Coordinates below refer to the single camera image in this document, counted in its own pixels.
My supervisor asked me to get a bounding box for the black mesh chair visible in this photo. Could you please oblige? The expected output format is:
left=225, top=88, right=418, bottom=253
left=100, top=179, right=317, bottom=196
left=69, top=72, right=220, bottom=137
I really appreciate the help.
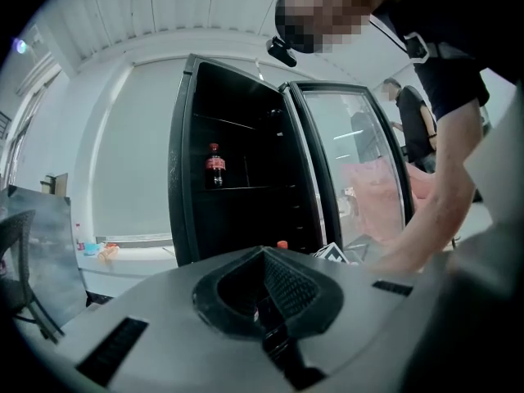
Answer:
left=0, top=208, right=66, bottom=346

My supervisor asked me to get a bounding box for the black fridge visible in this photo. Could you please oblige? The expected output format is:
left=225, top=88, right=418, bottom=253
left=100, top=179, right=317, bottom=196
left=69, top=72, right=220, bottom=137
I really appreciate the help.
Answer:
left=167, top=52, right=333, bottom=268

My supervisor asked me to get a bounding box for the glass fridge door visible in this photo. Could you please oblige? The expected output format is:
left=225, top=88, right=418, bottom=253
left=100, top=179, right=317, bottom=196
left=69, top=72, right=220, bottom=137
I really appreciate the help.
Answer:
left=278, top=80, right=415, bottom=258

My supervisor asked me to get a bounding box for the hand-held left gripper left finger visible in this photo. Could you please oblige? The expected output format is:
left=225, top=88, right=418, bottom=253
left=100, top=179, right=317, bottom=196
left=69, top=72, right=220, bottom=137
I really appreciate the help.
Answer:
left=191, top=246, right=267, bottom=340

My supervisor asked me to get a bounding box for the dark red-label soda bottle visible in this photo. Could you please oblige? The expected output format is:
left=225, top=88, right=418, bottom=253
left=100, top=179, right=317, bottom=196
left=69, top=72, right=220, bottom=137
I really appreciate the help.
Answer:
left=204, top=142, right=227, bottom=191

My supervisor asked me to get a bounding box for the person's right forearm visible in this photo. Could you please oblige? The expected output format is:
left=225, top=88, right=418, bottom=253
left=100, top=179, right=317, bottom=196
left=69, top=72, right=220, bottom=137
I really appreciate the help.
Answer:
left=367, top=103, right=485, bottom=276

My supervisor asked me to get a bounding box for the black head camera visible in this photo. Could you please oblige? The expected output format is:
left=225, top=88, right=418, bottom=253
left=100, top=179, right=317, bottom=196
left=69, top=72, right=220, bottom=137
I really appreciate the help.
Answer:
left=265, top=34, right=299, bottom=69

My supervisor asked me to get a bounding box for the person's black shirt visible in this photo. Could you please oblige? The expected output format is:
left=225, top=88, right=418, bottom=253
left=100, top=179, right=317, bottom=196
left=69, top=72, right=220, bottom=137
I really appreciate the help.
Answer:
left=368, top=0, right=524, bottom=123

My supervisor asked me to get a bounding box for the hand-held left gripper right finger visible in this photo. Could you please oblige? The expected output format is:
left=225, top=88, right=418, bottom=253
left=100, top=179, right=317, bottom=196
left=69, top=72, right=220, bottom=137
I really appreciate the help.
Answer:
left=261, top=246, right=345, bottom=340

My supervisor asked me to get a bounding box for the orange toy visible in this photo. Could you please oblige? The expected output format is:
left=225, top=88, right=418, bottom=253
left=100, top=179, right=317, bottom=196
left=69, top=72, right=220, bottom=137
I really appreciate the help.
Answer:
left=97, top=244, right=120, bottom=264

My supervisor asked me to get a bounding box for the pink plastic bag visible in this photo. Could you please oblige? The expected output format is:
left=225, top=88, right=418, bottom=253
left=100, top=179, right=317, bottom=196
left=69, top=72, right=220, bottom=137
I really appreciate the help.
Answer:
left=338, top=156, right=436, bottom=246

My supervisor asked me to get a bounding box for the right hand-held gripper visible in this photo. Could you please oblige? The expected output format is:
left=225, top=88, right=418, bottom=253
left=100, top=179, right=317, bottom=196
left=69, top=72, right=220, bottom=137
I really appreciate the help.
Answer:
left=312, top=241, right=360, bottom=266

